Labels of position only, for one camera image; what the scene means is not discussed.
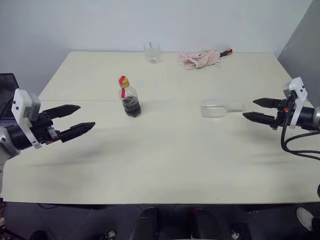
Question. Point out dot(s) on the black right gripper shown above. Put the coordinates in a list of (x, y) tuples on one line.
[(282, 117)]

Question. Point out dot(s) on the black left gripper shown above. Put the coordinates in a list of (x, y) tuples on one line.
[(45, 130)]

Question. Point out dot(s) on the cola bottle with yellow cap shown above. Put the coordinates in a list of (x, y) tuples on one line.
[(132, 105)]

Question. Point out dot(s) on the yellow and red bottle cap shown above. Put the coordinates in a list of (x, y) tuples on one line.
[(124, 81)]

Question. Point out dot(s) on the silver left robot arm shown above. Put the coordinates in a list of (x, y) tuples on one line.
[(17, 138)]

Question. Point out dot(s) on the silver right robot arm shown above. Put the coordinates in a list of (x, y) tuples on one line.
[(308, 115)]

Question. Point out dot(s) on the clear empty plastic bottle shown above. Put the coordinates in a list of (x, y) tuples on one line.
[(212, 108)]

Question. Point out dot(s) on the dark laptop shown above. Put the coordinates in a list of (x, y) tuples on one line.
[(6, 90)]

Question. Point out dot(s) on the pink cloth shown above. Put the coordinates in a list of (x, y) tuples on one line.
[(197, 60)]

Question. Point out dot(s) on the clear glass tumbler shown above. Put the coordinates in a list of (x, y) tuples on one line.
[(151, 53)]

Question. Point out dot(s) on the white shoe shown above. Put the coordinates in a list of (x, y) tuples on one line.
[(305, 218)]

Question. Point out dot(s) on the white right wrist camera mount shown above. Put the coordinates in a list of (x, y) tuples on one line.
[(298, 87)]

